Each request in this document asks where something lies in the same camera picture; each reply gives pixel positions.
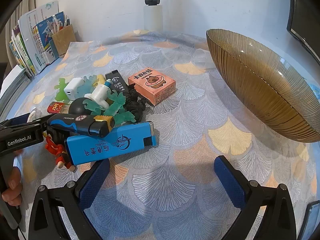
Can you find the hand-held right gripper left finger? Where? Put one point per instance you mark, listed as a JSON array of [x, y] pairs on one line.
[[95, 185]]

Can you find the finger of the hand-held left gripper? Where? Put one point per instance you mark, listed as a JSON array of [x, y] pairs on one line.
[[41, 121]]

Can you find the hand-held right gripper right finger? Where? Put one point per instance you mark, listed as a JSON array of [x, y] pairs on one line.
[[228, 180]]

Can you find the white round item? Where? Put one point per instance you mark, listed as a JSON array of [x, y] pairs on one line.
[[32, 113]]

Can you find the red toy figure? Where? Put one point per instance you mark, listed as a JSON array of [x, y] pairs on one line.
[[56, 150]]

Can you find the black and blue torch lighter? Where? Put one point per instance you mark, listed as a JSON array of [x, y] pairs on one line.
[[75, 125]]

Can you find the large blue lighter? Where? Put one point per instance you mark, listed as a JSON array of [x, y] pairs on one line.
[[107, 146]]

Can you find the teal green plastic leaf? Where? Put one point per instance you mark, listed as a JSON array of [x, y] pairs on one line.
[[117, 105]]

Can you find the amber ribbed glass bowl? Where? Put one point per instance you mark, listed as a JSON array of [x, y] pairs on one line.
[[262, 87]]

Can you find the person's left hand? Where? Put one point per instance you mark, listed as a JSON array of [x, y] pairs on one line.
[[13, 180]]

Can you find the black ball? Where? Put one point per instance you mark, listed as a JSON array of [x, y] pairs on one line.
[[78, 107]]

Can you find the white charger plug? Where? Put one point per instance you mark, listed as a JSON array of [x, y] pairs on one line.
[[73, 88]]

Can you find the stack of papers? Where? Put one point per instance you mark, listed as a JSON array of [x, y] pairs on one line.
[[15, 82]]

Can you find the pale teal plastic leaf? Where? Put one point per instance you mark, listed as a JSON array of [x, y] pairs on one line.
[[87, 86]]

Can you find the white plastic toy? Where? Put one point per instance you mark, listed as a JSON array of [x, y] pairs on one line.
[[98, 93]]

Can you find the fan-patterned tablecloth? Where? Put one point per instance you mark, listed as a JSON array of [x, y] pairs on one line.
[[175, 135]]

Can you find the small yellow item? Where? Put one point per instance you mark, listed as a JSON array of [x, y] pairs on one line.
[[101, 78]]

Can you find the brown pen holder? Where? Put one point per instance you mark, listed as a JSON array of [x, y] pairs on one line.
[[63, 41]]

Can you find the row of upright booklets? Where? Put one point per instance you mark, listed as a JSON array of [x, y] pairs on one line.
[[35, 37]]

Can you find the blue object at edge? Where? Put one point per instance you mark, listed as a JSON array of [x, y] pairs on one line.
[[312, 220]]

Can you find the orange capybara box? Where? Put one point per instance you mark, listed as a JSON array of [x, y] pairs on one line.
[[152, 85]]

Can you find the white pole with black clamp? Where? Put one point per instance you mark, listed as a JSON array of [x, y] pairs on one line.
[[153, 5]]

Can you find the black monitor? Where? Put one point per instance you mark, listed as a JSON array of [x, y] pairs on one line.
[[298, 15]]

